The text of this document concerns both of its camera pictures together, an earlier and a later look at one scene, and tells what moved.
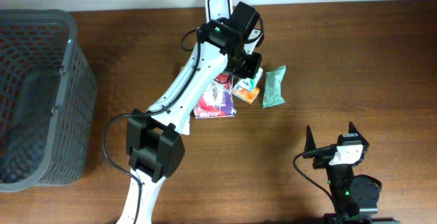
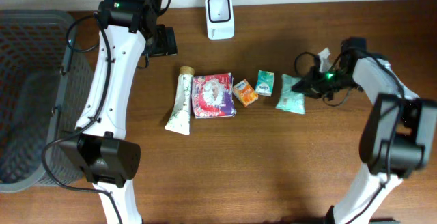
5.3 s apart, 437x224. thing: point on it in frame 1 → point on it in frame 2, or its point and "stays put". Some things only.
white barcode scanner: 218,6 stays put
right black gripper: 321,161 → 309,85
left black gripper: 251,67 → 166,40
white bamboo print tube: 185,107 stays put
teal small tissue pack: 247,83 → 265,82
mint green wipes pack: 274,91 → 291,101
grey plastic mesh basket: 48,100 stays put
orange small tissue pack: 247,95 stays put
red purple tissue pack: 217,99 stays put
